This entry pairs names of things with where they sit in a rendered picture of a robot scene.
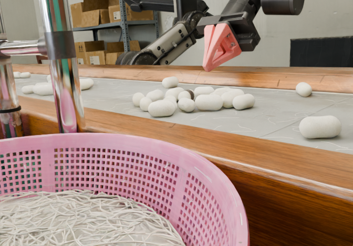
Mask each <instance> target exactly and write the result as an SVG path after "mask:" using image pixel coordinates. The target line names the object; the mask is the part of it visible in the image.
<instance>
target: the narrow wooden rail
mask: <svg viewBox="0 0 353 246"><path fill-rule="evenodd" d="M18 101H19V105H20V106H21V108H22V109H21V110H20V113H21V116H22V122H23V127H24V133H25V136H36V135H49V134H59V126H58V119H57V113H56V106H55V102H54V101H49V100H43V99H37V98H31V97H25V96H20V95H18ZM84 114H85V122H86V129H87V133H105V134H122V135H132V136H139V137H146V138H151V139H156V140H161V141H165V142H169V143H171V144H174V145H177V146H180V147H183V148H185V149H188V150H191V151H193V152H195V153H197V154H198V155H200V156H202V157H204V158H205V159H207V160H208V161H210V162H211V163H213V164H214V165H215V166H217V167H218V168H219V169H220V170H221V171H222V172H223V173H224V174H225V175H226V176H227V177H228V178H229V180H230V181H231V183H232V184H233V185H234V187H235V189H236V191H237V192H238V194H239V196H240V197H241V200H242V203H243V205H244V208H245V211H246V215H247V219H248V226H249V232H250V246H352V245H353V155H352V154H348V153H342V152H336V151H330V150H325V149H319V148H313V147H307V146H301V145H296V144H292V143H286V142H280V141H274V140H268V139H263V138H256V137H251V136H245V135H239V134H233V133H229V132H223V131H218V130H212V129H206V128H200V127H195V126H188V125H183V124H177V123H173V122H167V121H162V120H155V119H150V118H144V117H138V116H132V115H126V114H121V113H117V112H111V111H105V110H99V109H93V108H87V107H84Z"/></svg>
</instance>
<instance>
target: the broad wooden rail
mask: <svg viewBox="0 0 353 246"><path fill-rule="evenodd" d="M12 67H13V72H20V73H26V72H29V73H30V74H38V75H50V70H49V64H12ZM78 72H79V77H88V78H105V79H122V80H139V81H156V82H162V81H163V80H164V79H165V78H168V77H176V78H177V79H178V80H179V83H182V84H199V85H216V86H233V87H249V88H266V89H283V90H296V86H297V85H298V84H299V83H302V82H304V83H307V84H309V85H310V86H311V88H312V91H317V92H326V93H343V94H353V68H352V67H263V66H218V67H216V68H215V69H213V70H211V71H210V72H206V71H205V70H204V68H203V66H174V65H85V64H78Z"/></svg>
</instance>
